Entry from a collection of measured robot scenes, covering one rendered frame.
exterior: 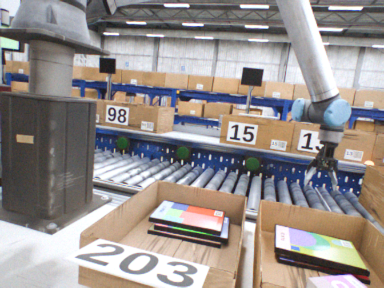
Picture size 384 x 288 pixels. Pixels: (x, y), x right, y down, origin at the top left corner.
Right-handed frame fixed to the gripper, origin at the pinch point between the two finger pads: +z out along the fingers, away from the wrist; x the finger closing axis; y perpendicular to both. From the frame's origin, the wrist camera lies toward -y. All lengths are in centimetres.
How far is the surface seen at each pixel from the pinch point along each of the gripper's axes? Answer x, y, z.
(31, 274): -65, 85, 5
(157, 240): -48, 64, 4
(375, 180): 18.0, 6.6, -7.7
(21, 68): -705, -480, -73
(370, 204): 18.1, 6.7, 2.1
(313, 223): -9.6, 44.9, -0.6
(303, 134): -5.8, -28.7, -19.5
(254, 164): -28.8, -21.0, -1.0
